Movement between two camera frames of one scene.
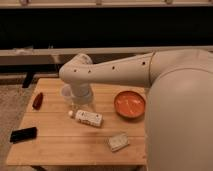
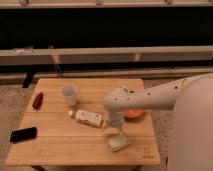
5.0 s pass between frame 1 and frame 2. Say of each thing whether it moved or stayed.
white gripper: moved
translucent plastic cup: stayed
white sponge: stayed
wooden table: stayed
